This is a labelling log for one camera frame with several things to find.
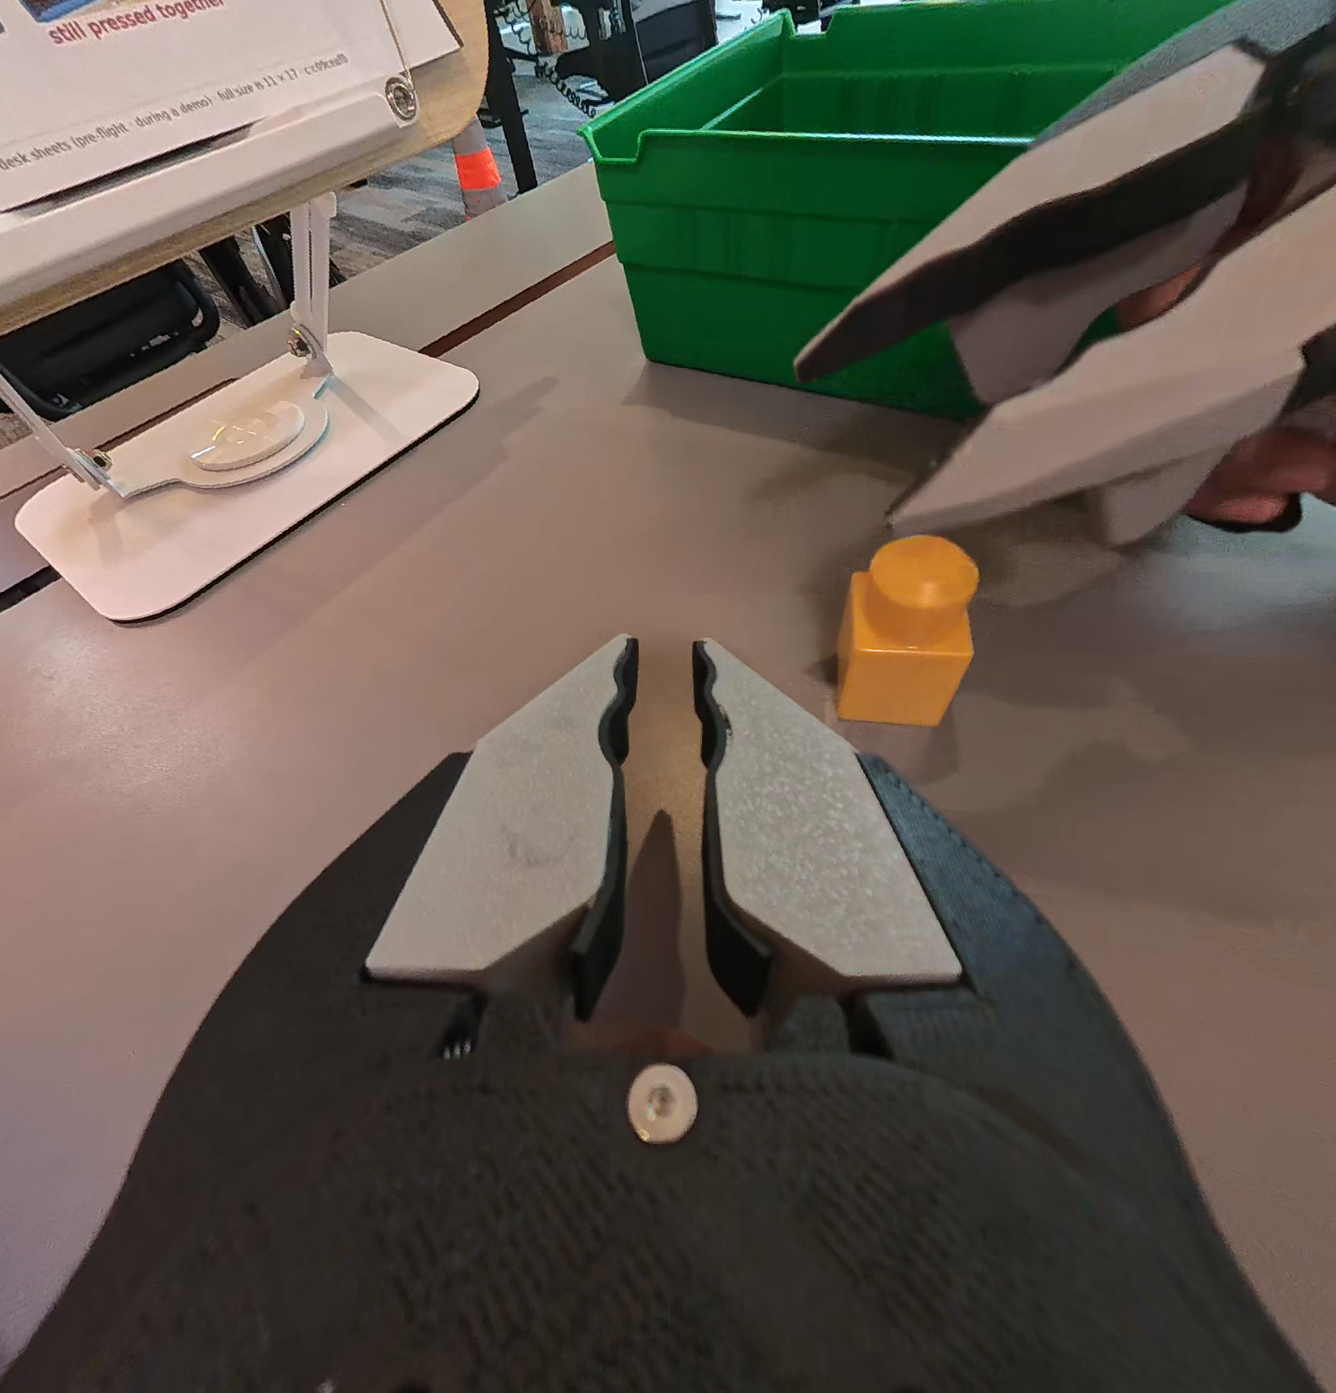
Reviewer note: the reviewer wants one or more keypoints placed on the green plastic bin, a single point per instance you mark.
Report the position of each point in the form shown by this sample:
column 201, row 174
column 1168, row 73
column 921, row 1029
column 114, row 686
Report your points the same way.
column 733, row 283

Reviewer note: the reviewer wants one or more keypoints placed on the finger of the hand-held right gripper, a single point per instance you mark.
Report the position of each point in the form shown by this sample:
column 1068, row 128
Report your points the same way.
column 1146, row 381
column 1059, row 185

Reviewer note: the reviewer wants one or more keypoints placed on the orange traffic cone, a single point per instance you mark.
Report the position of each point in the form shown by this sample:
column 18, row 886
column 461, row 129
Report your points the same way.
column 478, row 168

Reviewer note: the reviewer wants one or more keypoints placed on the yellow mega block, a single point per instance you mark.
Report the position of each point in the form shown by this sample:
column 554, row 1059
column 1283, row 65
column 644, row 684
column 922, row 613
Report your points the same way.
column 902, row 664

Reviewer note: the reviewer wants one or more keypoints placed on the wooden document stand white base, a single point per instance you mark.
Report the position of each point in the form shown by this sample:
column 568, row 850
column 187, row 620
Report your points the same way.
column 341, row 424

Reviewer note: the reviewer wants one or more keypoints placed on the person's right hand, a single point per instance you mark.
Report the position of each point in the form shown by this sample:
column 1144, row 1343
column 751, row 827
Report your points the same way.
column 1298, row 474

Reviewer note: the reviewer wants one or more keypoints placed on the laminated instruction sheet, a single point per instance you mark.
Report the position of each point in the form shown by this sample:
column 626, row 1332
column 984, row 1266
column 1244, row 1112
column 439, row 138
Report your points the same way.
column 167, row 87

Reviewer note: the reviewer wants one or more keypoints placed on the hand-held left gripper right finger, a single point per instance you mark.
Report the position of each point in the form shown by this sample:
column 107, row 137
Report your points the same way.
column 831, row 871

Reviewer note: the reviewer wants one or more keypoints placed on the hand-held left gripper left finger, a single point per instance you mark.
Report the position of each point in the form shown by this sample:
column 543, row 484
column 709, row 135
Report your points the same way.
column 494, row 871

